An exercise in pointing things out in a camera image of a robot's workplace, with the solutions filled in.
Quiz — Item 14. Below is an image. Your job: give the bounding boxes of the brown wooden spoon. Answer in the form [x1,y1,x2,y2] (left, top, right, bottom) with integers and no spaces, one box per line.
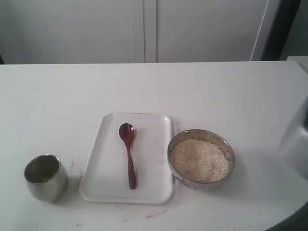
[118,123,137,190]

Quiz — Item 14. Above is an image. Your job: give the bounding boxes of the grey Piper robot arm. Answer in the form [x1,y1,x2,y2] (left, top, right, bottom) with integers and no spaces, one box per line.
[268,99,308,231]

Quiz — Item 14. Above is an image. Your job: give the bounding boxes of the steel bowl of rice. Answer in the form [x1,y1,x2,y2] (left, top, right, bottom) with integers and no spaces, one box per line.
[167,129,235,190]

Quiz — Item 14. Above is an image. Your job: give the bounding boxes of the stainless steel cup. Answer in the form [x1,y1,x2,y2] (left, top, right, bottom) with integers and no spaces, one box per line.
[24,154,68,202]

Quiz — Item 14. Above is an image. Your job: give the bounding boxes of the white rectangular tray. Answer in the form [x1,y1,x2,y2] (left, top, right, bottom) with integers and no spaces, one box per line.
[79,113,173,204]

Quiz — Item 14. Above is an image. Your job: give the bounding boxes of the white cabinet doors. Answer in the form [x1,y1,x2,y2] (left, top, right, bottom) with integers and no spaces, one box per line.
[0,0,280,64]

